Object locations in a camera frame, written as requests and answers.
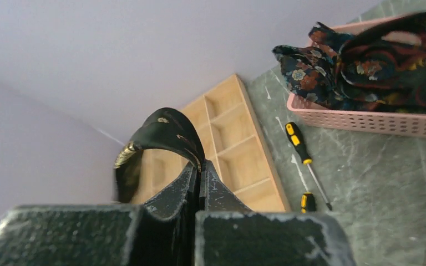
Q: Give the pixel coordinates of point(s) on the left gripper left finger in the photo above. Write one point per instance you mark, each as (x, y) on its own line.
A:
(158, 232)

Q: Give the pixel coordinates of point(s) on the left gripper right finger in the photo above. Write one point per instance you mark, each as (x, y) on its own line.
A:
(229, 233)

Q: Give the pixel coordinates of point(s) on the black gold patterned tie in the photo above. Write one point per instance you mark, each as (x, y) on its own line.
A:
(165, 129)

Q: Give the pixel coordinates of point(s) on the pile of patterned ties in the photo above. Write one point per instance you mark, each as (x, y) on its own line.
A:
(381, 69)

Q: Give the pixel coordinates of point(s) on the lower black yellow screwdriver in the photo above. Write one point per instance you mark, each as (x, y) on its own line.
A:
(308, 203)

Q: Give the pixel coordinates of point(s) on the black yellow screwdriver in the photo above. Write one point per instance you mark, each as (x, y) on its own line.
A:
(308, 203)
(297, 140)

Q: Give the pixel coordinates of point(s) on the wooden compartment tray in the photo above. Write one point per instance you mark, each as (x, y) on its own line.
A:
(233, 141)

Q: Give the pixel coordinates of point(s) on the upper black yellow screwdriver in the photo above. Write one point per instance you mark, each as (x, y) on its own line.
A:
(297, 140)

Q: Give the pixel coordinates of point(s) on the pink plastic basket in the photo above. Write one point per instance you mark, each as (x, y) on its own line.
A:
(393, 123)

